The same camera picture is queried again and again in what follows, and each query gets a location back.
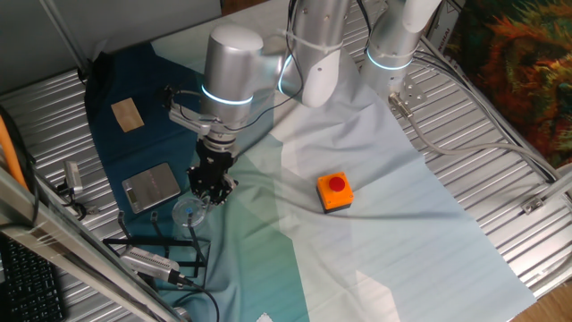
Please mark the orange emergency stop button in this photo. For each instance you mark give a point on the orange emergency stop button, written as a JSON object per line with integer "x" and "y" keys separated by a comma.
{"x": 335, "y": 192}

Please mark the cardboard box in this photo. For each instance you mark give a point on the cardboard box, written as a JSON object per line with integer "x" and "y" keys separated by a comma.
{"x": 442, "y": 22}

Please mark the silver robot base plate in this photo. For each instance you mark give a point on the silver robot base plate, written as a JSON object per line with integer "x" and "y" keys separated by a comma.
{"x": 413, "y": 91}

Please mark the black keyboard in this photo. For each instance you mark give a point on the black keyboard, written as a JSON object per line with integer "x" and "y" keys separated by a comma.
{"x": 31, "y": 282}

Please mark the orange pole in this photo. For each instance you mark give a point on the orange pole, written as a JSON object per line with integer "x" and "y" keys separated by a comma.
{"x": 9, "y": 152}

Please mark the wooden block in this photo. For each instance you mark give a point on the wooden block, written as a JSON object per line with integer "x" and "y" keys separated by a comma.
{"x": 127, "y": 115}

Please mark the small metal bracket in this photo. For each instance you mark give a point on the small metal bracket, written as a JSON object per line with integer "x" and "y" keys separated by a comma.
{"x": 532, "y": 205}

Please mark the small camera on mount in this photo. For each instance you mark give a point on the small camera on mount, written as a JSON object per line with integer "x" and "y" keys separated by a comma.
{"x": 71, "y": 176}

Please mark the silver depth camera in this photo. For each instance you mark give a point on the silver depth camera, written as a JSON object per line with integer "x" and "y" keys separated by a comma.
{"x": 147, "y": 263}

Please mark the clear glass cup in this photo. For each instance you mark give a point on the clear glass cup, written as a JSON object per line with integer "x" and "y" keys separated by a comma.
{"x": 181, "y": 212}

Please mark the aluminium frame beam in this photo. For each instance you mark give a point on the aluminium frame beam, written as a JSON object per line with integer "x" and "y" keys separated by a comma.
{"x": 67, "y": 250}

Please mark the teal and white tablecloth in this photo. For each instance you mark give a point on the teal and white tablecloth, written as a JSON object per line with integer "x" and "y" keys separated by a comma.
{"x": 402, "y": 246}

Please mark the silver digital kitchen scale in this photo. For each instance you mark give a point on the silver digital kitchen scale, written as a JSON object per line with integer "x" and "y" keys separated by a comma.
{"x": 149, "y": 187}

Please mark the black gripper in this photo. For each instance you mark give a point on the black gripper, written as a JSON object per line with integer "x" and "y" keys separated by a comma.
{"x": 212, "y": 163}

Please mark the colourful patterned fabric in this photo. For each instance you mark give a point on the colourful patterned fabric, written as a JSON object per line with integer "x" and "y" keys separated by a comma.
{"x": 514, "y": 67}

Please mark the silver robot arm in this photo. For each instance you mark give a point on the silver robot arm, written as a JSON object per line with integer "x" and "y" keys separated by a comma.
{"x": 232, "y": 67}

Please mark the aluminium profile bar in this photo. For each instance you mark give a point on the aluminium profile bar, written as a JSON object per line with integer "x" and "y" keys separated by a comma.
{"x": 558, "y": 183}

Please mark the grey metal pole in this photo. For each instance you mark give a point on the grey metal pole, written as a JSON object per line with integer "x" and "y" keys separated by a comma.
{"x": 62, "y": 33}

